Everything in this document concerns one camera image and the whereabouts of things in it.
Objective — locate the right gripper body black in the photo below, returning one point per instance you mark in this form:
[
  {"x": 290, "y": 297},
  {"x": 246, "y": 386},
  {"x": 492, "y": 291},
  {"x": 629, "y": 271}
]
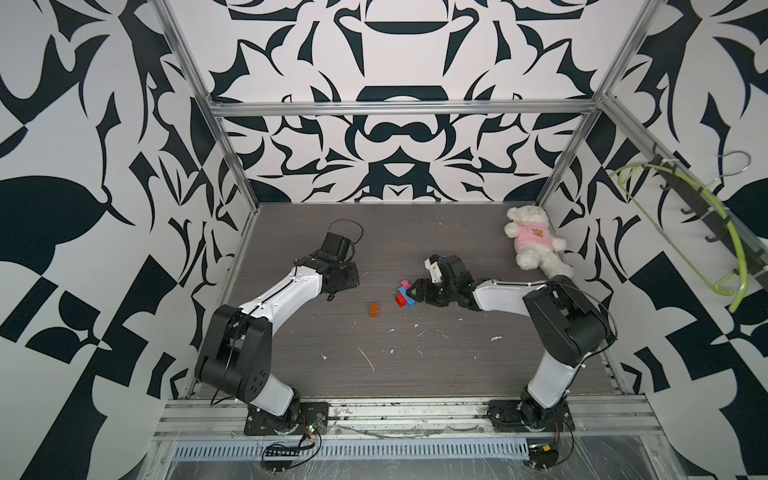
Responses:
[{"x": 436, "y": 294}]

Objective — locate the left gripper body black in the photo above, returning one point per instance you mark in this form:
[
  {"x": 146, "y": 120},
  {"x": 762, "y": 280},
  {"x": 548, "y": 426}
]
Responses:
[{"x": 347, "y": 276}]

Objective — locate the blue long lego brick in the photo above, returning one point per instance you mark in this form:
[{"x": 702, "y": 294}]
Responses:
[{"x": 410, "y": 301}]

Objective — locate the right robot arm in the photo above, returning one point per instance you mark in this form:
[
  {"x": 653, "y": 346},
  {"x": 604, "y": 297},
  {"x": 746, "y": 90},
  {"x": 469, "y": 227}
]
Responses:
[{"x": 570, "y": 327}]

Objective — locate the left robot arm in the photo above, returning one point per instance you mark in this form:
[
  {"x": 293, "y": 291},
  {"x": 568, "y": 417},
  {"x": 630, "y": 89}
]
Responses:
[{"x": 235, "y": 357}]

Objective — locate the white teddy bear pink shirt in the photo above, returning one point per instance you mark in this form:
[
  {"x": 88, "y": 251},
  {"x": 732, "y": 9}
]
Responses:
[{"x": 535, "y": 246}]

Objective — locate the black connector box right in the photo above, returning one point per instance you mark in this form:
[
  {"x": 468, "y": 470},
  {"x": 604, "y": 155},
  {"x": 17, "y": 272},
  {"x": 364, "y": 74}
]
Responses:
[{"x": 542, "y": 456}]

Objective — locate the black connector box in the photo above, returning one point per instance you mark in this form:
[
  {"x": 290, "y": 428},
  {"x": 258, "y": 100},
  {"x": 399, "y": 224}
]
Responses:
[
  {"x": 276, "y": 458},
  {"x": 542, "y": 456}
]

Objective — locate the black connector box left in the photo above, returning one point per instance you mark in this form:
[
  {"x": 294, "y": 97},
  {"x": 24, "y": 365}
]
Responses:
[{"x": 276, "y": 458}]

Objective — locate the white vent grille strip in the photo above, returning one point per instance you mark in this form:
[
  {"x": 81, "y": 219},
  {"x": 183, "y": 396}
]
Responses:
[{"x": 365, "y": 449}]

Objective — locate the green clothes hanger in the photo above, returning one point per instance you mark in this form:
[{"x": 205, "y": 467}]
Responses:
[{"x": 712, "y": 263}]

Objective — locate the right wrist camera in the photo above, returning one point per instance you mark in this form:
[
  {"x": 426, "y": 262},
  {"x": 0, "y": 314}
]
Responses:
[{"x": 432, "y": 264}]

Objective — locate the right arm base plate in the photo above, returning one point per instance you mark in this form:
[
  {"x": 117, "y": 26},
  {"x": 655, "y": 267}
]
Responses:
[{"x": 525, "y": 415}]

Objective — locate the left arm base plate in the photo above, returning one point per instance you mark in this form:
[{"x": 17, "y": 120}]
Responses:
[{"x": 300, "y": 417}]

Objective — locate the black wall hook rack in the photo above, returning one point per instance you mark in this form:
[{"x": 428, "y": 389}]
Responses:
[{"x": 726, "y": 222}]

